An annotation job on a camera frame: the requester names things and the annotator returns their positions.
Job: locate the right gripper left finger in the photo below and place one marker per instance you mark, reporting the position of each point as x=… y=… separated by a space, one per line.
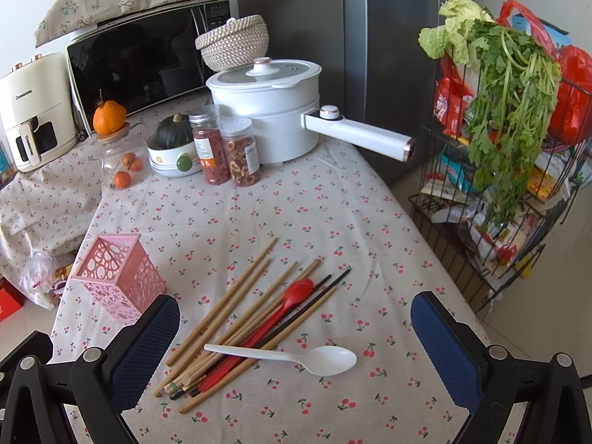
x=100 y=383

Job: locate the jar of dried fruit slices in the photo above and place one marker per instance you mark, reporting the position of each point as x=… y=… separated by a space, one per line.
x=240 y=149

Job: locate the dark grey refrigerator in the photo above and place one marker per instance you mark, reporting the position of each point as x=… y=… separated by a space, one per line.
x=372 y=66

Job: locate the white plastic spoon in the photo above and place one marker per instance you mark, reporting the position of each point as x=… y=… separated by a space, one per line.
x=324 y=361

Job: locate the jar of red goji berries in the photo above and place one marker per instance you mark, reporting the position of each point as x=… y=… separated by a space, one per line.
x=209 y=144

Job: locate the cream air fryer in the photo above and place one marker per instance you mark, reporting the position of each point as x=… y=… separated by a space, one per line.
x=36 y=111

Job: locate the wooden chopstick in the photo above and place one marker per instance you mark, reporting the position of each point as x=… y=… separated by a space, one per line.
x=218 y=307
x=300 y=318
x=237 y=326
x=216 y=323
x=211 y=359

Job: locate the black microwave oven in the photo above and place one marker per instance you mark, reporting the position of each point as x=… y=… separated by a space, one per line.
x=145 y=58

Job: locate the white electric cooking pot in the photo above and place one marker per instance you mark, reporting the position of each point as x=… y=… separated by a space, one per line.
x=282 y=99

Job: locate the pink perforated utensil holder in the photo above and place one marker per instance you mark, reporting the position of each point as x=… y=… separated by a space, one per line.
x=118 y=273

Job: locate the green leafy celery bunch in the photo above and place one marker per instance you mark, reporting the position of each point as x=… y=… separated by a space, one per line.
x=513 y=100

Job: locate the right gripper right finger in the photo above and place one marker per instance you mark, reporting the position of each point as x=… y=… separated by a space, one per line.
x=488 y=382

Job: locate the large orange fruit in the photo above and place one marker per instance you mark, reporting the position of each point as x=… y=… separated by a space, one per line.
x=108 y=117

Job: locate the red plastic spoon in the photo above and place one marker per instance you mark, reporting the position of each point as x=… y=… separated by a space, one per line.
x=294 y=295

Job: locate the black wire storage rack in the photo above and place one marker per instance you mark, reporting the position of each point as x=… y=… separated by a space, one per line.
x=483 y=249

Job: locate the cherry print tablecloth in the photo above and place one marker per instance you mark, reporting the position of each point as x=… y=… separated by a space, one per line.
x=327 y=210

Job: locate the white enamel pot green knob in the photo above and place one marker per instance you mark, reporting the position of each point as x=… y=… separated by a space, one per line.
x=174 y=162

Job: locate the dark green pumpkin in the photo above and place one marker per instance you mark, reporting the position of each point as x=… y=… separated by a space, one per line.
x=174 y=131

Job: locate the red plastic bag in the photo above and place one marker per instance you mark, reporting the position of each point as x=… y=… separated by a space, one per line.
x=571 y=120

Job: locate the woven basket with lid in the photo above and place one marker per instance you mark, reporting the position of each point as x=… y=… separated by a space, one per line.
x=236 y=43

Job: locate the black chopstick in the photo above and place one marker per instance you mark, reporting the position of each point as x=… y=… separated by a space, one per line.
x=301 y=306
x=194 y=389

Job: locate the glass jar with wooden lid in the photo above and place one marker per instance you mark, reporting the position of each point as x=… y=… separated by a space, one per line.
x=122 y=158

